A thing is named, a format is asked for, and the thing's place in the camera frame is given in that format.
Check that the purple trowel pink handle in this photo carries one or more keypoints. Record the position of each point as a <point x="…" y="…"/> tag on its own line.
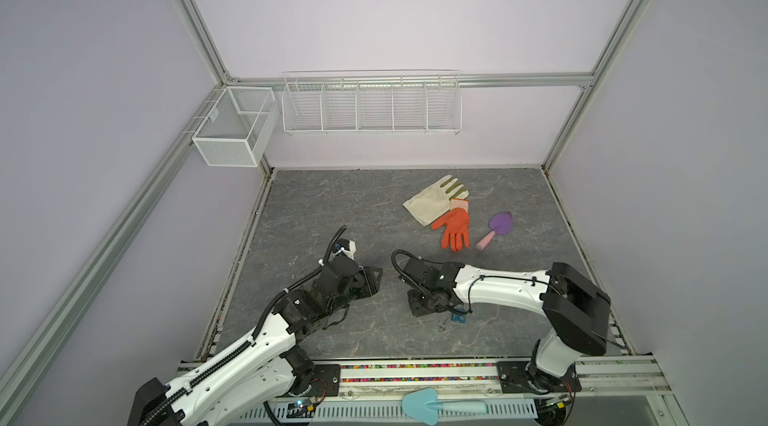
<point x="500" y="224"/>

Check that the silver key near large padlock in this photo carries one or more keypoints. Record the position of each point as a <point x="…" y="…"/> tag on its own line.
<point x="443" y="324"/>

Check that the cream work glove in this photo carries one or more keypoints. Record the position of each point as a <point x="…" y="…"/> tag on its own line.
<point x="435" y="200"/>

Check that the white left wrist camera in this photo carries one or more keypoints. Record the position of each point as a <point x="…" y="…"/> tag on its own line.
<point x="346" y="247"/>

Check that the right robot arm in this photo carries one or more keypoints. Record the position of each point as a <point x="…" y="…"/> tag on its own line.
<point x="577" y="310"/>

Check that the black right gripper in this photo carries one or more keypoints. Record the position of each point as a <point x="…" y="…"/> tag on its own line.
<point x="415" y="308"/>

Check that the teal trowel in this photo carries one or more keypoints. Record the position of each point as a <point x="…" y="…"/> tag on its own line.
<point x="425" y="406"/>

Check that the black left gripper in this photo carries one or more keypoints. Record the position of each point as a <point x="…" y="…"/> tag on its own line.
<point x="369" y="286"/>

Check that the red rubber glove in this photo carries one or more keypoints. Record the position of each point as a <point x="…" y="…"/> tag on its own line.
<point x="455" y="226"/>

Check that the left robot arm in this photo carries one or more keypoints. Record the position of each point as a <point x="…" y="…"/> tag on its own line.
<point x="267" y="361"/>

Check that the white wire shelf basket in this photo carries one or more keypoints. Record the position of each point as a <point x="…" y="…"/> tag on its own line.
<point x="372" y="102"/>

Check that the white mesh box basket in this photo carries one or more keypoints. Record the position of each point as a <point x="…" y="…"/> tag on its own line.
<point x="237" y="128"/>

